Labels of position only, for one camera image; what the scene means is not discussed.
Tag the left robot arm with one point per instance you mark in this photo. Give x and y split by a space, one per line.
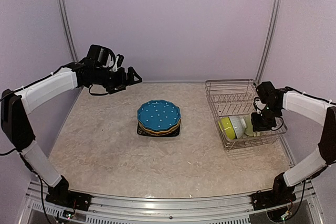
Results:
100 67

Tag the yellow-green bowl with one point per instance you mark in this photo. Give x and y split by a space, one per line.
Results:
227 127

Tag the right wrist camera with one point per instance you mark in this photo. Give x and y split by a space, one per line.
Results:
258 103

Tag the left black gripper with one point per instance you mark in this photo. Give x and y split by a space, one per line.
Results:
122 82

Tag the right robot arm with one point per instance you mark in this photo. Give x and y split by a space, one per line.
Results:
317 110

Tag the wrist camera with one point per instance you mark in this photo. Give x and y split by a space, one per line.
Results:
117 63
258 103

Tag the vertical aluminium post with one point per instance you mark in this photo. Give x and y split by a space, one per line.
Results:
67 29
268 41

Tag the right vertical aluminium post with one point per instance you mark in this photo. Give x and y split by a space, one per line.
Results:
268 41

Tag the metal wire dish rack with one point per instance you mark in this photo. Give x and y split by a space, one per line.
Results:
232 102

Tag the white patterned bowl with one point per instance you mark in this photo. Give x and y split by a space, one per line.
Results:
237 127

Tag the black square floral plate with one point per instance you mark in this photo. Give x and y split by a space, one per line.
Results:
173 133

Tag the orange polka dot plate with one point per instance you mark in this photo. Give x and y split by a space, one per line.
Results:
161 132

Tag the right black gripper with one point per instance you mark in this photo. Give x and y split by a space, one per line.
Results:
258 126

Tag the pale green mug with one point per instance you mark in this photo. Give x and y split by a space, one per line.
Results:
249 127

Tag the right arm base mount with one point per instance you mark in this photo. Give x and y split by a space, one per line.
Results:
267 199

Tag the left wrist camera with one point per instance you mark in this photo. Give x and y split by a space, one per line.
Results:
117 63

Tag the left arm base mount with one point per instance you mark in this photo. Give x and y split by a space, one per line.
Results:
72 199

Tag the aluminium front frame rail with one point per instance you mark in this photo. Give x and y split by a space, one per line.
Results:
103 208

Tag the blue polka dot plate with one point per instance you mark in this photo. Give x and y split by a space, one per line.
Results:
159 115

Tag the left vertical aluminium post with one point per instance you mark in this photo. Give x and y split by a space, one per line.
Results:
67 29

